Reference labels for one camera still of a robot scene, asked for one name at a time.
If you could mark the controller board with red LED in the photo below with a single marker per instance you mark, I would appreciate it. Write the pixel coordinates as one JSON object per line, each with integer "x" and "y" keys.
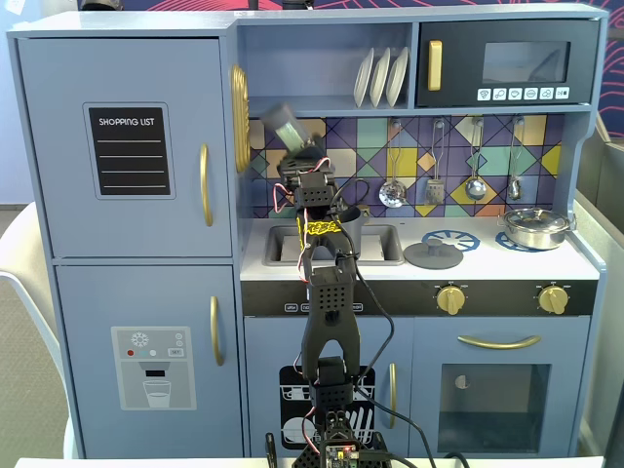
{"x": 341, "y": 453}

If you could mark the blue wooden toy kitchen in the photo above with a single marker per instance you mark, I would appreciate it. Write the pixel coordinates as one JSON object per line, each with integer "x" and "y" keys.
{"x": 146, "y": 229}

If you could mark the steel slotted spatula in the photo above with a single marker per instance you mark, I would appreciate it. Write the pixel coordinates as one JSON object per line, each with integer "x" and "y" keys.
{"x": 434, "y": 191}

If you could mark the gold toy phone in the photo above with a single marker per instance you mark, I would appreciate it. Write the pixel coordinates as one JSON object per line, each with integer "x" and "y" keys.
{"x": 240, "y": 117}

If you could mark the steel slotted spoon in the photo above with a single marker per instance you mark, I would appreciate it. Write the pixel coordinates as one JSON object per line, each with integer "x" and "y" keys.
{"x": 392, "y": 194}

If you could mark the gray toy pot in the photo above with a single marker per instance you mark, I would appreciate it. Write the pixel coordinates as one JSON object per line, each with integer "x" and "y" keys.
{"x": 354, "y": 236}

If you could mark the white chair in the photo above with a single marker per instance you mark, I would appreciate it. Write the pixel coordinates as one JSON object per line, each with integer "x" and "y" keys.
{"x": 29, "y": 292}

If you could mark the gold stove knob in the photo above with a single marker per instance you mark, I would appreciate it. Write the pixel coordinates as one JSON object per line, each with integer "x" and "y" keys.
{"x": 450, "y": 298}
{"x": 553, "y": 298}

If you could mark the gray salt shaker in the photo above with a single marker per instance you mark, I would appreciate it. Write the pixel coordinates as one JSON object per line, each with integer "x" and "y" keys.
{"x": 283, "y": 124}

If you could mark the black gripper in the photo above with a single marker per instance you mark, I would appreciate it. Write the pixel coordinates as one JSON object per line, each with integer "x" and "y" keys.
{"x": 294, "y": 166}

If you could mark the gray pot lid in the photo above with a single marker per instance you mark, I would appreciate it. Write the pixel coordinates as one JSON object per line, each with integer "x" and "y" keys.
{"x": 434, "y": 253}

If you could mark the steel ladle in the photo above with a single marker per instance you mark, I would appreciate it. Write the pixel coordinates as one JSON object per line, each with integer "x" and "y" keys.
{"x": 475, "y": 187}

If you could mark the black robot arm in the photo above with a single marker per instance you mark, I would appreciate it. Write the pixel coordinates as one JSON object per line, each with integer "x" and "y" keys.
{"x": 331, "y": 302}

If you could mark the steel pot with lid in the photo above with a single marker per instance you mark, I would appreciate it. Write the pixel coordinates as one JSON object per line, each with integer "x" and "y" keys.
{"x": 536, "y": 229}

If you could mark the white plate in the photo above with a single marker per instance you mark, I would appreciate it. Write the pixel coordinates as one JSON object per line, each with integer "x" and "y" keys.
{"x": 363, "y": 80}
{"x": 379, "y": 80}
{"x": 397, "y": 78}

